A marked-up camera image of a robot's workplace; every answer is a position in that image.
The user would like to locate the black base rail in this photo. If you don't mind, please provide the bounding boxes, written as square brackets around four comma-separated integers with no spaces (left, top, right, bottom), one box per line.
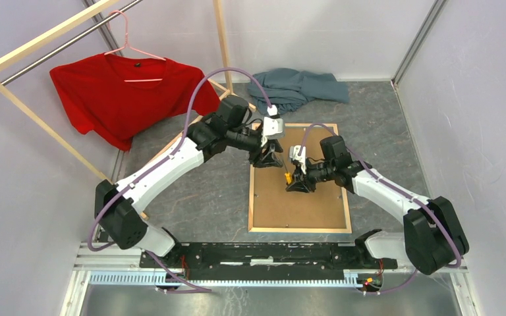
[139,242,398,281]

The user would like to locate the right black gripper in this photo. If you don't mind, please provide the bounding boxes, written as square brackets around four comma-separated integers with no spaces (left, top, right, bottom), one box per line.
[286,157,335,194]

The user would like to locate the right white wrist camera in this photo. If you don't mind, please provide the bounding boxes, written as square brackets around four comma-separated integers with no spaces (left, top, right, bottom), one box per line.
[289,145,306,174]

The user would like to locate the wooden clothes rack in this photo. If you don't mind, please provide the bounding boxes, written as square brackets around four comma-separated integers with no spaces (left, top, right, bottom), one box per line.
[0,0,258,221]

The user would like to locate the pink clothes hanger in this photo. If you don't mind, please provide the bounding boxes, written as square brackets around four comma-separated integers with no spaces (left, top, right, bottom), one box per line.
[104,10,166,82]

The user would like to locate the red t-shirt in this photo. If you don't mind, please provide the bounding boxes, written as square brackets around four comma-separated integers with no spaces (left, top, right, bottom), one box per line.
[49,53,219,151]

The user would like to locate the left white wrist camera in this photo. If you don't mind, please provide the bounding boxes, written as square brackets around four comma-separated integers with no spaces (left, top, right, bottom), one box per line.
[261,105,285,145]

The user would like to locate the blue picture frame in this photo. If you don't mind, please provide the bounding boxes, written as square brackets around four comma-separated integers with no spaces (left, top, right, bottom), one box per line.
[248,123,352,234]

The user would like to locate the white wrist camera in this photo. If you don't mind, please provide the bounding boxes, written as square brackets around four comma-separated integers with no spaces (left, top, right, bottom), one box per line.
[261,105,285,145]
[289,145,306,174]

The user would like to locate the grey slotted cable duct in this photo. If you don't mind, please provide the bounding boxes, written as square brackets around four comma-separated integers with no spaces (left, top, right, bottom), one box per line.
[88,269,383,289]

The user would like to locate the grey-blue crumpled cloth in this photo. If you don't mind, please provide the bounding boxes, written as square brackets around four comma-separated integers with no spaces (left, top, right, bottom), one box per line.
[246,68,350,115]

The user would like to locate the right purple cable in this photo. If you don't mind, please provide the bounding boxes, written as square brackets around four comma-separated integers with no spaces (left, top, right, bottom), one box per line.
[298,123,463,296]

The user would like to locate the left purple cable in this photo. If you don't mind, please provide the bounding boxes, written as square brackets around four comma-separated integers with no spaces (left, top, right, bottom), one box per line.
[87,67,278,294]

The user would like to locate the purple cable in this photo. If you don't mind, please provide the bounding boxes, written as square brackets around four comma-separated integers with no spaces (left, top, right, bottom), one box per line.
[298,123,463,296]
[87,67,278,294]

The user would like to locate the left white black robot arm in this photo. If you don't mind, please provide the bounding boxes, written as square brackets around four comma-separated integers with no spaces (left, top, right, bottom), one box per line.
[94,95,285,269]

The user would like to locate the yellow handled screwdriver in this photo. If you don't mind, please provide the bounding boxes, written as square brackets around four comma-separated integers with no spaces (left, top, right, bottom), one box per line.
[279,155,292,185]

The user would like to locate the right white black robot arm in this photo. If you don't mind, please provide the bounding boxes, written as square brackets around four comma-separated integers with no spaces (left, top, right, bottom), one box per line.
[286,136,470,275]

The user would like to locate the aluminium corner profile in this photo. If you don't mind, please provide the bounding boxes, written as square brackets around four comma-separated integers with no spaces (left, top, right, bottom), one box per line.
[391,0,447,88]

